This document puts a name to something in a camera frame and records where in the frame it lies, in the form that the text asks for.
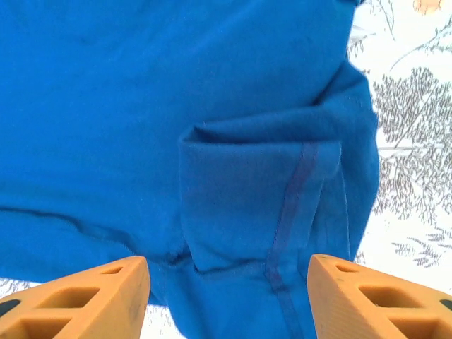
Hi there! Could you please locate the blue t-shirt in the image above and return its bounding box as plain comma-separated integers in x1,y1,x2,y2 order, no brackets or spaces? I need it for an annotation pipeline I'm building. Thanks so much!
0,0,381,339

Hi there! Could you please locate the floral fern tablecloth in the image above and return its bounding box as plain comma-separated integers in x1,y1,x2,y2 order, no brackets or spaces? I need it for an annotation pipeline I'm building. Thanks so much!
0,0,452,339

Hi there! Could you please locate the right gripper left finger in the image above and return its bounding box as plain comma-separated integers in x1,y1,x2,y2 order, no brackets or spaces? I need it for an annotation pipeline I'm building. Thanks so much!
0,256,151,339

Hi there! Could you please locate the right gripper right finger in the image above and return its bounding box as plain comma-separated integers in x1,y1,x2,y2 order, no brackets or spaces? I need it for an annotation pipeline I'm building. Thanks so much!
306,253,452,339

